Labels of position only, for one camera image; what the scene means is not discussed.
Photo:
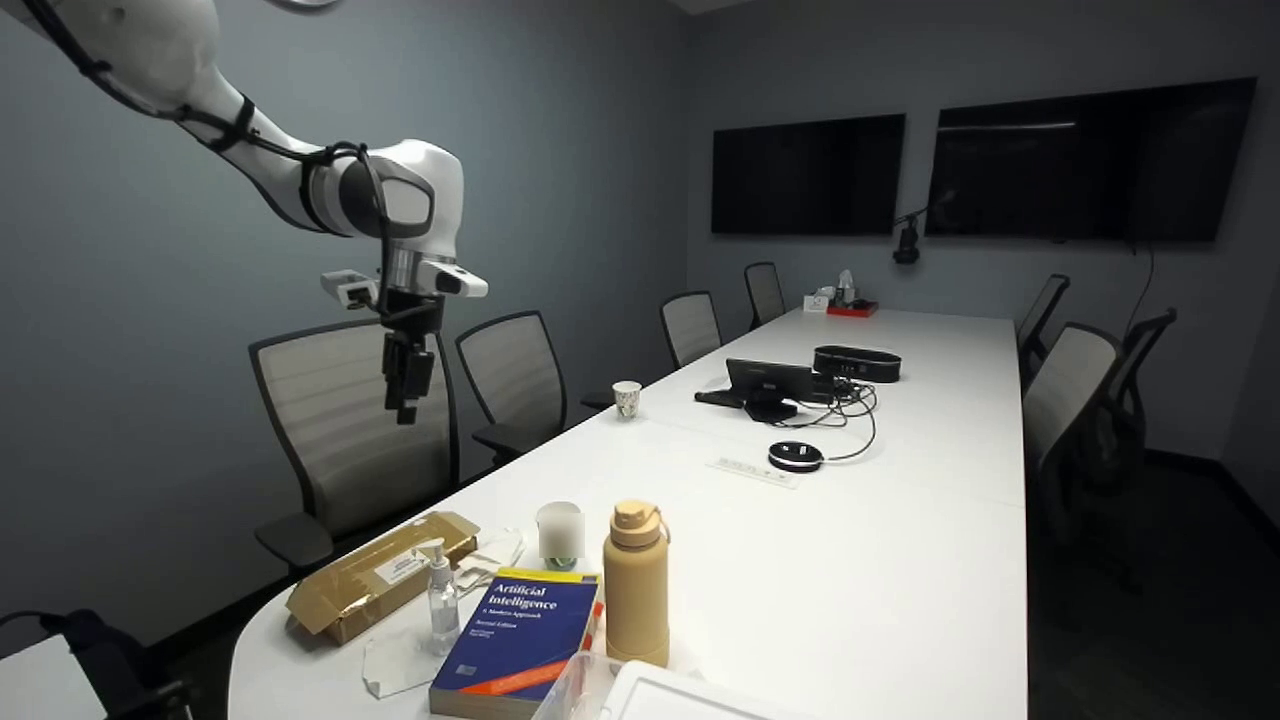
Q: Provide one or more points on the white sanitizer bottle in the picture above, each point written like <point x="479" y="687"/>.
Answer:
<point x="847" y="286"/>

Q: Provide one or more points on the black video bar device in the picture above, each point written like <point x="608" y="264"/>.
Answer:
<point x="858" y="361"/>

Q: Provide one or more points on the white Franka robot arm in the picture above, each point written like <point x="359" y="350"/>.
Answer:
<point x="413" y="185"/>

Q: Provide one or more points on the blue hardcover book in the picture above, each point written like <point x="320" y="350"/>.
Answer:
<point x="516" y="643"/>

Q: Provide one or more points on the red flat box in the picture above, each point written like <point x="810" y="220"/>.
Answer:
<point x="853" y="310"/>

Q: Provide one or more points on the tan insulated flask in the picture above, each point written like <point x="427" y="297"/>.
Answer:
<point x="636" y="587"/>

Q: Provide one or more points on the plain white paper cup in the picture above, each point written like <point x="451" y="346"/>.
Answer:
<point x="626" y="396"/>

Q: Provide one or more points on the white flat board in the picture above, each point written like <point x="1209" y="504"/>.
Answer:
<point x="43" y="683"/>

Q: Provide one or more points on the black wall television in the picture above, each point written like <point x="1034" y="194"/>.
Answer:
<point x="1092" y="161"/>
<point x="805" y="172"/>

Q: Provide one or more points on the small transparent pump bottle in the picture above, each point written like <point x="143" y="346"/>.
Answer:
<point x="441" y="603"/>

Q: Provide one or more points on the grey mesh office chair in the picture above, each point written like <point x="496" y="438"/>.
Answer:
<point x="1065" y="394"/>
<point x="514" y="381"/>
<point x="327" y="435"/>
<point x="1135" y="387"/>
<point x="1041" y="325"/>
<point x="691" y="325"/>
<point x="766" y="289"/>

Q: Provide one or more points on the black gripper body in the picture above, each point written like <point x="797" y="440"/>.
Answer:
<point x="409" y="346"/>

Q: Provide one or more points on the black touch control console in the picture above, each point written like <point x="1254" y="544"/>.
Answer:
<point x="769" y="381"/>

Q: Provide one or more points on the paper cup with green print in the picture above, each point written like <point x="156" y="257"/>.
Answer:
<point x="559" y="536"/>

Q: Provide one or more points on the black conference webcam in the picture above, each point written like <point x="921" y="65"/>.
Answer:
<point x="905" y="243"/>

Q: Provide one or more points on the clear plastic container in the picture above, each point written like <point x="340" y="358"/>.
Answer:
<point x="643" y="692"/>

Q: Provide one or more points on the brown cardboard box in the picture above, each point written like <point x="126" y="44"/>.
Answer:
<point x="381" y="574"/>

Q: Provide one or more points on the round black speakerphone puck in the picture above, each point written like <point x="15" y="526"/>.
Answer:
<point x="792" y="452"/>

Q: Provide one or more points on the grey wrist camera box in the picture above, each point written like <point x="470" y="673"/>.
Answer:
<point x="350" y="286"/>

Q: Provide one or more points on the clear plastic sheet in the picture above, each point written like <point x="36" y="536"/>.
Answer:
<point x="396" y="665"/>

